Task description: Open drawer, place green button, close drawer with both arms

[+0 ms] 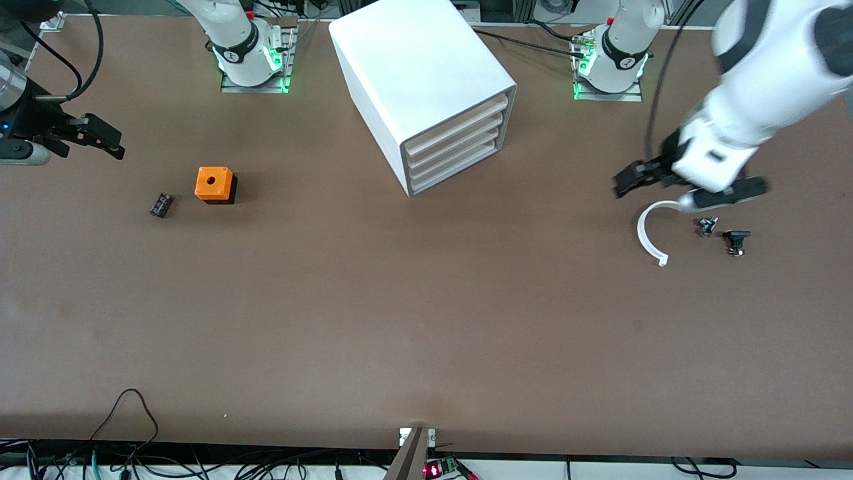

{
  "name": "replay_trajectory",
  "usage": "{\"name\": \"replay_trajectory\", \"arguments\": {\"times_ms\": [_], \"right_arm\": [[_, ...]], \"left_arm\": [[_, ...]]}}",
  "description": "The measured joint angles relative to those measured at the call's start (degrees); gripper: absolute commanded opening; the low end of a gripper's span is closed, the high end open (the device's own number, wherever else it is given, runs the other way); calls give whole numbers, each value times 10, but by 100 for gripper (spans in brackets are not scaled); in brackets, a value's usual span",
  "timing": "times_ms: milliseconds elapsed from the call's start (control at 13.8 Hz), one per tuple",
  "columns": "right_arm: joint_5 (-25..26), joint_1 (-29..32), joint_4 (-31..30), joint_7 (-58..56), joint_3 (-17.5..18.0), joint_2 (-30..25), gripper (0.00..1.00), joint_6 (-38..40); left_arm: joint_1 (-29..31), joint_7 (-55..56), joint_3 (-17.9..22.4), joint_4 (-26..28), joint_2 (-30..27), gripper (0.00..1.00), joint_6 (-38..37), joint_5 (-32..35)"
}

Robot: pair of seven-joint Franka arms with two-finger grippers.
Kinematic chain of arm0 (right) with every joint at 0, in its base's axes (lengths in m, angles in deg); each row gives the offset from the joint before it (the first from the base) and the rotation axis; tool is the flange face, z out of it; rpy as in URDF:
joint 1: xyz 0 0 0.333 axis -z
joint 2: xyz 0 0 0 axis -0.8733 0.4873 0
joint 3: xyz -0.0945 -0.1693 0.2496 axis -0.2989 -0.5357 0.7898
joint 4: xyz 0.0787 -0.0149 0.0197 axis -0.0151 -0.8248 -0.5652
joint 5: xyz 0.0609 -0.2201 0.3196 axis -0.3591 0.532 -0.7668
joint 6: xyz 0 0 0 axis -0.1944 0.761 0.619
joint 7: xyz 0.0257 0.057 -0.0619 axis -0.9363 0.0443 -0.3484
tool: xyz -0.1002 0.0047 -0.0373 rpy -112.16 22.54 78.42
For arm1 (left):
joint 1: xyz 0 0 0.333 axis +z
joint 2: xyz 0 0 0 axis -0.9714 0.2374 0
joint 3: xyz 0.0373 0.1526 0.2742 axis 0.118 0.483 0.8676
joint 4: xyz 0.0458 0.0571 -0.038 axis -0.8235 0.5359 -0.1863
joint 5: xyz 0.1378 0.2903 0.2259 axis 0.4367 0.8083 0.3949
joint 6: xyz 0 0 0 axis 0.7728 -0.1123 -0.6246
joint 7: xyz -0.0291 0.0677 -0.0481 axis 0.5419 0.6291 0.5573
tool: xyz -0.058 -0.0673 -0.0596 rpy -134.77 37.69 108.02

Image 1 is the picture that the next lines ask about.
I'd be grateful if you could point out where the short black floor cable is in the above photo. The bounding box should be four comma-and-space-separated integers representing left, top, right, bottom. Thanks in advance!
670, 457, 737, 479

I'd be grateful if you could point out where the tangled black cable bundle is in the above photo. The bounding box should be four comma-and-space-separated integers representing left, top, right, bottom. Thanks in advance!
0, 439, 401, 480

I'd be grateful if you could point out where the small black switch component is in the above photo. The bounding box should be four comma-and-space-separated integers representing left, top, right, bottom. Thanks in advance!
722, 229, 752, 257

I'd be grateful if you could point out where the looped black table cable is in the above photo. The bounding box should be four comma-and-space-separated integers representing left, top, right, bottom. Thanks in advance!
89, 388, 160, 461

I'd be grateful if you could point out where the white curved plastic arc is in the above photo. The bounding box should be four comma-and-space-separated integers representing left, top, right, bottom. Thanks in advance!
636, 200, 684, 267

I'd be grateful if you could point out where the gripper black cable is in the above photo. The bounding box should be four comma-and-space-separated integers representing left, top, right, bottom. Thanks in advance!
645, 0, 707, 157
20, 0, 105, 101

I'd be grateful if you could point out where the lowest white cabinet drawer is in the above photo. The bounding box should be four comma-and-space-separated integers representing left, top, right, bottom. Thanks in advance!
409, 130, 502, 191

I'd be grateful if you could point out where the orange box with hole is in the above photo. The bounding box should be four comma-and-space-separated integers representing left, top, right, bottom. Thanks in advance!
195, 167, 238, 205

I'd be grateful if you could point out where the circuit board with red light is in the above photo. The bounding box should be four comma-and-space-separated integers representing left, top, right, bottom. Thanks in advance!
423, 456, 467, 480

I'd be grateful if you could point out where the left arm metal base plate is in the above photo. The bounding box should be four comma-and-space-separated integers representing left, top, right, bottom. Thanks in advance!
572, 30, 644, 103

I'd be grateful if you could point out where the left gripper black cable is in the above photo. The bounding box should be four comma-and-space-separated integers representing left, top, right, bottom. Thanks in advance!
645, 0, 707, 157

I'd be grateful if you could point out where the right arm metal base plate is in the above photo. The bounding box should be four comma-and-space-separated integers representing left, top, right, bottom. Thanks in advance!
220, 17, 298, 94

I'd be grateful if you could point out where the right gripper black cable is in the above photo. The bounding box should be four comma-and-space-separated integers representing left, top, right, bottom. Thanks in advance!
20, 0, 105, 101

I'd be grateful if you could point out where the black braided cable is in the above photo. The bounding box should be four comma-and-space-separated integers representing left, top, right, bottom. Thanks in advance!
473, 28, 587, 55

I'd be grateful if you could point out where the brown camera mount post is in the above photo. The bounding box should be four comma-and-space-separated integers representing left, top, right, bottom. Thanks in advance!
384, 427, 430, 480

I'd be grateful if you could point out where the white drawer cabinet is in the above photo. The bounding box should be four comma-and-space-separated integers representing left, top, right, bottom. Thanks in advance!
329, 0, 518, 197

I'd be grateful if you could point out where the middle white cabinet drawer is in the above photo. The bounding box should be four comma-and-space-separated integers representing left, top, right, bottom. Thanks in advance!
407, 113, 506, 173

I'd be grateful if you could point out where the highest white cabinet drawer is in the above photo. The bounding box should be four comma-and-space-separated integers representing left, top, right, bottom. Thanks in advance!
404, 95, 510, 157

